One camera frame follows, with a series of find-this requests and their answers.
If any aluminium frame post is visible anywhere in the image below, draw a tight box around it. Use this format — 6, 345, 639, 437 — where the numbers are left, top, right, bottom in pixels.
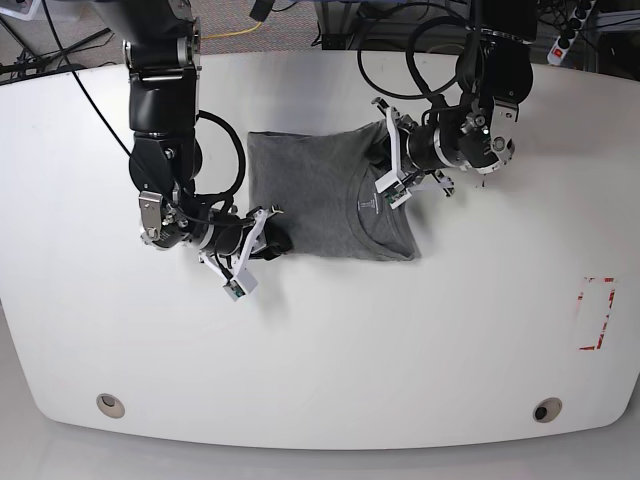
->
315, 1, 362, 51

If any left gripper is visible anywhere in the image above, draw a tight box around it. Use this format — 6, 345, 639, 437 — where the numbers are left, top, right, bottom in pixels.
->
368, 97, 519, 197

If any left table cable grommet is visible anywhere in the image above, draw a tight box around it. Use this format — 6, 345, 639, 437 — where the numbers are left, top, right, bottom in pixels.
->
96, 393, 125, 419

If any red tape rectangle marking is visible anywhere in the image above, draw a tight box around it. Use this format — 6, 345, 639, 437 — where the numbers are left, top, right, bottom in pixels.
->
573, 277, 617, 351

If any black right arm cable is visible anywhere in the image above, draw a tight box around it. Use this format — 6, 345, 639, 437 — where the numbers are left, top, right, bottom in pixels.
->
192, 109, 250, 211

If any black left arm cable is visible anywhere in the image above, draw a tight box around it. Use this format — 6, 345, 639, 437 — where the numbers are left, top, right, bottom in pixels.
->
355, 14, 476, 104

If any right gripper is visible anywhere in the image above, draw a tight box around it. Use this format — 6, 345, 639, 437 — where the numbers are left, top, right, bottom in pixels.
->
139, 191, 293, 285

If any table cable grommet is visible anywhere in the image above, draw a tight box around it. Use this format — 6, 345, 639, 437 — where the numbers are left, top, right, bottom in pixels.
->
533, 397, 563, 423
96, 393, 125, 419

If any black tripod stand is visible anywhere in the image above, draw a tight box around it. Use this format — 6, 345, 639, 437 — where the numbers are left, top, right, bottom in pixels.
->
1, 19, 114, 85

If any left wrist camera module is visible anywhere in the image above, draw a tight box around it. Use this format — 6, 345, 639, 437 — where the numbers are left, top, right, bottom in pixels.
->
375, 171, 412, 210

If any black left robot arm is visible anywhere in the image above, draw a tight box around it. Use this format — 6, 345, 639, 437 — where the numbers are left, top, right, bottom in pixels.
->
373, 1, 537, 209

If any white power strip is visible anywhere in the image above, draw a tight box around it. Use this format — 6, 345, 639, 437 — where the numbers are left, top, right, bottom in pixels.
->
547, 0, 596, 66

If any grey T-shirt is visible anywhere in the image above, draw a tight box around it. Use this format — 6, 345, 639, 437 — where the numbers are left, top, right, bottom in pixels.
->
247, 121, 416, 262

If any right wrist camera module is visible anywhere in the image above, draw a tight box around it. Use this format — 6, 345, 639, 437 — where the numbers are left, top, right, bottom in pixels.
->
223, 270, 258, 302

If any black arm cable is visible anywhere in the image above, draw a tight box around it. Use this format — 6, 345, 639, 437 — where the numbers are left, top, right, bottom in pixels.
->
355, 14, 476, 104
192, 109, 250, 211

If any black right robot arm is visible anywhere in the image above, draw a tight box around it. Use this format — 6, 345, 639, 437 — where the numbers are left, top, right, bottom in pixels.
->
94, 1, 291, 300

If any yellow cable on floor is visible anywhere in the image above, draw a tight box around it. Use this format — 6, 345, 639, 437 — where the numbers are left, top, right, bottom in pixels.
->
204, 19, 264, 41

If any right table cable grommet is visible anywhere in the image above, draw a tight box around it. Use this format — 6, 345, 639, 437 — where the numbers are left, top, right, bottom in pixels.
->
533, 397, 563, 423

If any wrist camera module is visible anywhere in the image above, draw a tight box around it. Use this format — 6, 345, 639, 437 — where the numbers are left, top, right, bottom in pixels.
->
223, 270, 258, 302
375, 171, 412, 210

